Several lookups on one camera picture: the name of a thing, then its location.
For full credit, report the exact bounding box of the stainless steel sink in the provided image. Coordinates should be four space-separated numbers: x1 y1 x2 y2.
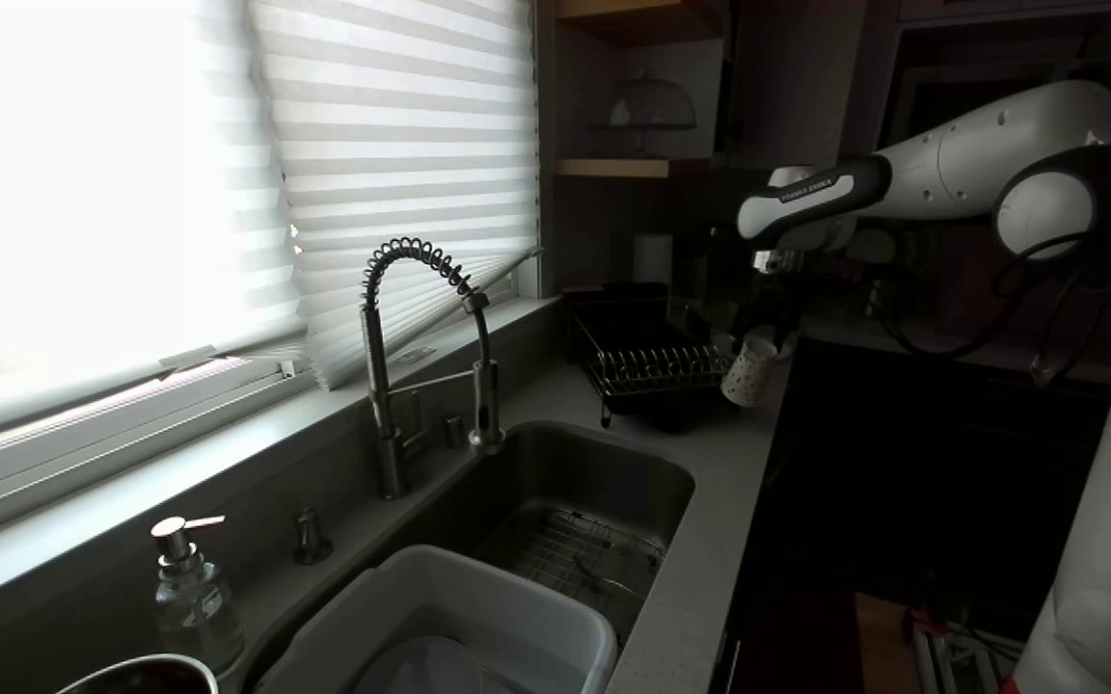
246 423 694 694

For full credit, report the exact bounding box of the sink bottom wire grid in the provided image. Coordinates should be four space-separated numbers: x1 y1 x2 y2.
479 502 666 630

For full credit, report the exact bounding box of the clear soap dispenser bottle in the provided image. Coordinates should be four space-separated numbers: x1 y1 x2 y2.
151 515 241 676

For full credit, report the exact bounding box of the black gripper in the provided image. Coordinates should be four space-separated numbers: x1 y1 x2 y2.
752 252 815 339

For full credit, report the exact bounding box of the white plastic wash basin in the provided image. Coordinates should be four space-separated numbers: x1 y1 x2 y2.
252 545 618 694

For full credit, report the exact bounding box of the chrome spring kitchen faucet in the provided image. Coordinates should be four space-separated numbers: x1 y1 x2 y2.
360 233 509 502

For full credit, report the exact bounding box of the metal dish drying rack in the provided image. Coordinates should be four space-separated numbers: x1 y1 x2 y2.
561 284 723 432

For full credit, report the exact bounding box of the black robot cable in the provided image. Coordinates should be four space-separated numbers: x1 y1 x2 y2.
879 217 1111 391

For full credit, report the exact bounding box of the small steel pot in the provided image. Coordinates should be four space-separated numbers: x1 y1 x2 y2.
57 652 218 694

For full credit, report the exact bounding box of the patterned paper coffee cup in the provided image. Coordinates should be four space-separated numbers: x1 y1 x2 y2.
720 330 788 410

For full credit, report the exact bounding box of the white pleated window blind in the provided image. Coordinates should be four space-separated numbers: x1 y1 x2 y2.
252 0 541 391

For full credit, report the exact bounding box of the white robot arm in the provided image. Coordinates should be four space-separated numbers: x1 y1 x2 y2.
736 82 1111 694

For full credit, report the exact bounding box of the wooden wall shelf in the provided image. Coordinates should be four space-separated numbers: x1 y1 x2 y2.
556 157 716 181

